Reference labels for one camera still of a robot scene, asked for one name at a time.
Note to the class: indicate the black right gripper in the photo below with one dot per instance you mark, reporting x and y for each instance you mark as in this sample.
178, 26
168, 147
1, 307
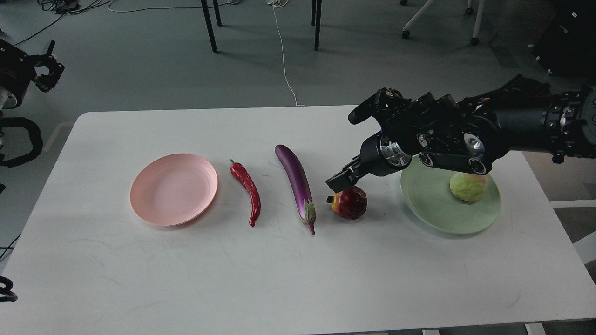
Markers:
379, 156

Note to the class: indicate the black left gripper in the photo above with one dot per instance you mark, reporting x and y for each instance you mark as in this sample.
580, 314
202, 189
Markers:
16, 72

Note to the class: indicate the red pomegranate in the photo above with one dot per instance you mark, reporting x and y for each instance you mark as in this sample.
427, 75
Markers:
349, 204

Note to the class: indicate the purple eggplant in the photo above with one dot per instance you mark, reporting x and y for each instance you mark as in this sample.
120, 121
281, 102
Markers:
299, 185

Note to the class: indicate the red chili pepper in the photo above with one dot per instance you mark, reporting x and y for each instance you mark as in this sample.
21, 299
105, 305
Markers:
241, 174

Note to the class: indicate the green pink peach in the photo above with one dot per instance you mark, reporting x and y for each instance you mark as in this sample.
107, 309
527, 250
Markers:
468, 187

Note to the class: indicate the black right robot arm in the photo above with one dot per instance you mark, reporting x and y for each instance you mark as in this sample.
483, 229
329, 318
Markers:
469, 135

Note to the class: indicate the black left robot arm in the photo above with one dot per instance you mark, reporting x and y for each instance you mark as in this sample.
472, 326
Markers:
34, 133

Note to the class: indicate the green plate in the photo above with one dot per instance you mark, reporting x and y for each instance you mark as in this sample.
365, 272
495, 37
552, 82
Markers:
427, 193

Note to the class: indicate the pink plate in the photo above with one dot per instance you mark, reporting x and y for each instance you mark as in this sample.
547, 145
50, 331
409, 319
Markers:
174, 189

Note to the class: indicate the black table leg right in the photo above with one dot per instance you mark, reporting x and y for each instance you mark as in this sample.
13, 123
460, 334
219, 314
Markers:
316, 6

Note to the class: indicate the black table leg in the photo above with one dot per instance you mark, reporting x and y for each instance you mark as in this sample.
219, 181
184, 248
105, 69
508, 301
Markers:
209, 24
316, 6

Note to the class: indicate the black table leg left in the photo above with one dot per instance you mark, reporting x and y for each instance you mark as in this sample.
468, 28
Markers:
209, 24

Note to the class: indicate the white chair base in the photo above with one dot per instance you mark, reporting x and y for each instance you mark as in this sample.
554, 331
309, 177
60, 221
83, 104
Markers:
428, 19

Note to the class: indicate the black box on floor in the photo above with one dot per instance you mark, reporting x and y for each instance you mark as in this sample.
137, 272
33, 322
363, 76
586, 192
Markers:
567, 47

